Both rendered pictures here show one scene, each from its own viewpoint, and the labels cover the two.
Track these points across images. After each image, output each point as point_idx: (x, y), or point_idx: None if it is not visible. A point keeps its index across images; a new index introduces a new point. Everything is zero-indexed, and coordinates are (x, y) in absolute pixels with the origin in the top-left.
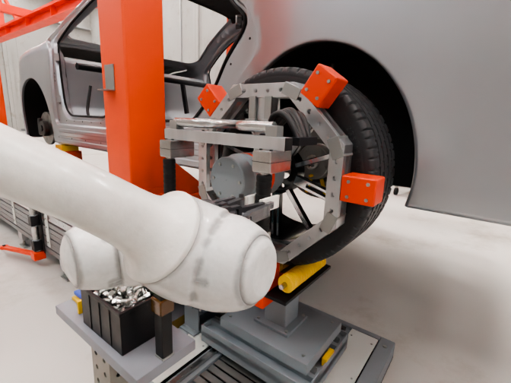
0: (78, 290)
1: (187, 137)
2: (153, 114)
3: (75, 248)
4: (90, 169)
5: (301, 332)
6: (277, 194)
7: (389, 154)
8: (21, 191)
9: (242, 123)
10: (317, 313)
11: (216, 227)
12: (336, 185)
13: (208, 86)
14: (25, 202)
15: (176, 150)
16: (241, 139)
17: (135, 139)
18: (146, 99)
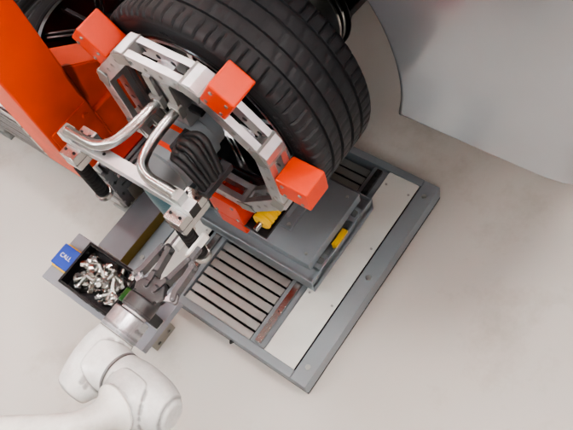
0: (54, 259)
1: (89, 155)
2: (20, 45)
3: (72, 396)
4: (73, 426)
5: (308, 219)
6: (203, 232)
7: (350, 98)
8: None
9: (143, 179)
10: (331, 183)
11: (141, 410)
12: (272, 183)
13: (80, 33)
14: None
15: (83, 159)
16: (148, 189)
17: (19, 90)
18: (1, 37)
